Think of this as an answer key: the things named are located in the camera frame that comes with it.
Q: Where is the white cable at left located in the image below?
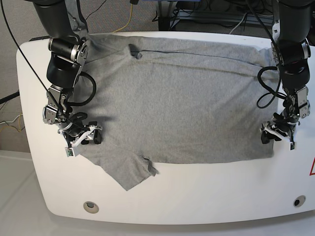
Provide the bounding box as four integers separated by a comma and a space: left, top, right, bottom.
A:
0, 114, 24, 132

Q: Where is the red triangle sticker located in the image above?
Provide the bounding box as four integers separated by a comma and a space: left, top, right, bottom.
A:
310, 158, 315, 176

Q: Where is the yellow cable on floor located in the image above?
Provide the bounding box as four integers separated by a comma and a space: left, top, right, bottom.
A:
113, 4, 134, 34

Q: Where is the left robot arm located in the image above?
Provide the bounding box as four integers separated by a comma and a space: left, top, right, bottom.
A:
257, 0, 315, 150

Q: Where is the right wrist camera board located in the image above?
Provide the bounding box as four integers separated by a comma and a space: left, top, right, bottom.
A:
65, 147, 79, 157

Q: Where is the black bar behind table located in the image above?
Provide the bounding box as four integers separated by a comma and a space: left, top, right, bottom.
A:
29, 36, 50, 41

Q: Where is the black table leg stand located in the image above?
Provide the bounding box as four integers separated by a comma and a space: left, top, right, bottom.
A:
155, 0, 178, 31

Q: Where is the grey T-shirt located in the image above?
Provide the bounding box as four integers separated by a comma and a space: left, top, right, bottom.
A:
78, 34, 278, 190

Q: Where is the right table grommet hole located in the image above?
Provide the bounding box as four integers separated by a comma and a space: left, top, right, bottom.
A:
293, 195, 306, 207

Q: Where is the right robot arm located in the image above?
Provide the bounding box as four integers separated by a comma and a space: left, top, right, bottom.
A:
33, 0, 102, 157

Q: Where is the left table grommet hole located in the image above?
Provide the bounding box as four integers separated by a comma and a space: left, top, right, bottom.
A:
83, 202, 99, 214

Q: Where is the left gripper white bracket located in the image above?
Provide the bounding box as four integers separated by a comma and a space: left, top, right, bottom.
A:
260, 114, 300, 146

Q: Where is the table grommet hole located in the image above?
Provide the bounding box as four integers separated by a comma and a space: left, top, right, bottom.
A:
83, 202, 99, 214
293, 195, 306, 207

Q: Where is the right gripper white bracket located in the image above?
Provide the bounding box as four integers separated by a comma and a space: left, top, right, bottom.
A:
58, 121, 102, 151

